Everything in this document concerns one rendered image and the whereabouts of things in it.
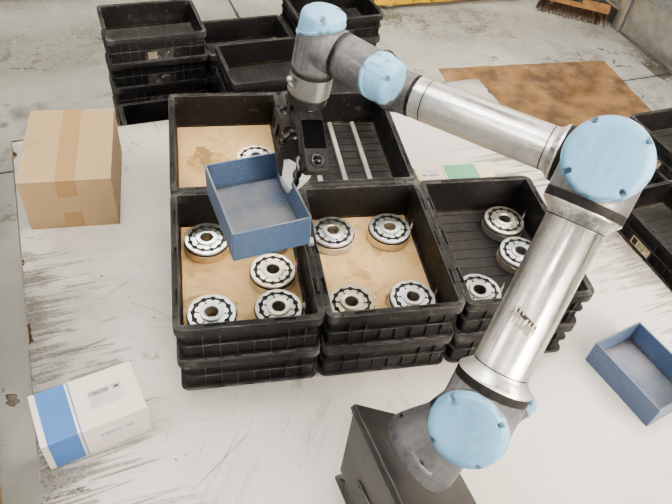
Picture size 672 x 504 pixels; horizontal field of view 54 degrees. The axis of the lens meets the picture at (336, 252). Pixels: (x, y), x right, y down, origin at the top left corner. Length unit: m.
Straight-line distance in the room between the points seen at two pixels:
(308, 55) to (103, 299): 0.84
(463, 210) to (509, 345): 0.83
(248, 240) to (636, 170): 0.64
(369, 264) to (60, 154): 0.84
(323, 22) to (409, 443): 0.70
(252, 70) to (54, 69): 1.35
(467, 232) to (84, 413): 0.98
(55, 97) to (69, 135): 1.74
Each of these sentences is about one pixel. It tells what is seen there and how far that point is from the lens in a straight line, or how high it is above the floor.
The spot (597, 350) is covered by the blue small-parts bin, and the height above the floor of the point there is 0.76.
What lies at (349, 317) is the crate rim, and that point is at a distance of 1.32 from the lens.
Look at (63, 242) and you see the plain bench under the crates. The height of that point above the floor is 0.70.
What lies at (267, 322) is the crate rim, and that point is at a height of 0.93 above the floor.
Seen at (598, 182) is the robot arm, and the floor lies 1.45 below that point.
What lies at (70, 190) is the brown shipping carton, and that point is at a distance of 1.76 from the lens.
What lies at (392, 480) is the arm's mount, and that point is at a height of 0.99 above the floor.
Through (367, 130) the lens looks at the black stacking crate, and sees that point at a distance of 1.95.
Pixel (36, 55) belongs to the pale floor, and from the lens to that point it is 3.98.
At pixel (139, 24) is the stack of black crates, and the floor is 0.50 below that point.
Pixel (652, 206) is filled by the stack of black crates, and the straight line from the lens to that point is 2.80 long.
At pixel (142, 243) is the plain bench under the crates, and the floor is 0.70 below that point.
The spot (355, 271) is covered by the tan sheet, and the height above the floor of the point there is 0.83.
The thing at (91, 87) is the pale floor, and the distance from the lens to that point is 3.66.
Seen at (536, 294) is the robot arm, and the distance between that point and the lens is 0.95.
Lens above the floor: 1.97
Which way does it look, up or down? 46 degrees down
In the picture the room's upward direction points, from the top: 8 degrees clockwise
